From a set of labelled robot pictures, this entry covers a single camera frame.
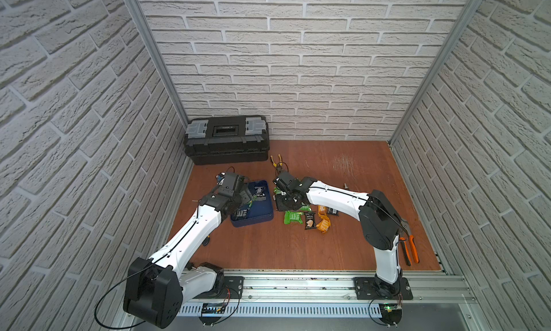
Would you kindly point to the left control board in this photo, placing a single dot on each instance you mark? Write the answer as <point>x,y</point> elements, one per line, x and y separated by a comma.
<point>212,313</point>

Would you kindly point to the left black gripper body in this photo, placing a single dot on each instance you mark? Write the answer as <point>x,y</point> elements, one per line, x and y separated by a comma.
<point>245,195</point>

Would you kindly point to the black cookie packet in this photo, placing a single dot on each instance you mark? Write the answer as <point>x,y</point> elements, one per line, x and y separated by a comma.
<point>332,212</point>
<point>310,222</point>

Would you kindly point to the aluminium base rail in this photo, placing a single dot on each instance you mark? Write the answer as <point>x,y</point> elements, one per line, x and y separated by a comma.
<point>328,294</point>

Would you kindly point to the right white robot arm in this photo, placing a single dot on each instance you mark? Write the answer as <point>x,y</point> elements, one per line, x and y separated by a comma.
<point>381,224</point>

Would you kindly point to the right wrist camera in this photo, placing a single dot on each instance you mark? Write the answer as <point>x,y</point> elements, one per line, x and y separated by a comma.
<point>286,183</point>

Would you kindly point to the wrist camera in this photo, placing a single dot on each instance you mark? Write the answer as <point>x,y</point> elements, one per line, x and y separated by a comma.
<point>286,183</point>
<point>230,183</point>

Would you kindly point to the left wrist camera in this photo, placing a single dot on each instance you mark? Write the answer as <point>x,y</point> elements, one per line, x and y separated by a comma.
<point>230,183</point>

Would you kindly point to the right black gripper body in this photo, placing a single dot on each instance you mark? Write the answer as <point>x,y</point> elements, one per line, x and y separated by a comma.
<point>283,202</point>

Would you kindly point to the orange cookie packet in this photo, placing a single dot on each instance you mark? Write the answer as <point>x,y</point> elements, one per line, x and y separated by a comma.
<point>324,224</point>
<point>321,209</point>

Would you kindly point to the black plastic toolbox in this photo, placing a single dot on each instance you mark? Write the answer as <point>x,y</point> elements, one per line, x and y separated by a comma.
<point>220,140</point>

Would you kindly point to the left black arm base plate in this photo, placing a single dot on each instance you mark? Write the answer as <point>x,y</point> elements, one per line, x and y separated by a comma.
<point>231,287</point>

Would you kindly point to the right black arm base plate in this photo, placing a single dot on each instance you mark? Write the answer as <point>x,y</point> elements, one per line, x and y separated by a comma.
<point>368,288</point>

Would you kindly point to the dark blue storage box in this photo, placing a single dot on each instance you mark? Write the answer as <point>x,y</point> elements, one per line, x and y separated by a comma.
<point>259,210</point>

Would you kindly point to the control board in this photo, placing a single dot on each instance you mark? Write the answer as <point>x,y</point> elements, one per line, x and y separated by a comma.
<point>212,313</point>
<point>390,314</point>

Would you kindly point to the orange handled pliers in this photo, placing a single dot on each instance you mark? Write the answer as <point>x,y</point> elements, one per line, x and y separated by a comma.
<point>407,241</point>

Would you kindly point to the right control board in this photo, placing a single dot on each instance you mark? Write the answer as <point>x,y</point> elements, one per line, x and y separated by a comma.
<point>390,314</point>

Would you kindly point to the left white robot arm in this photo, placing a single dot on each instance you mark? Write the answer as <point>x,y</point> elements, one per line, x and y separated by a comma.
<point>157,287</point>

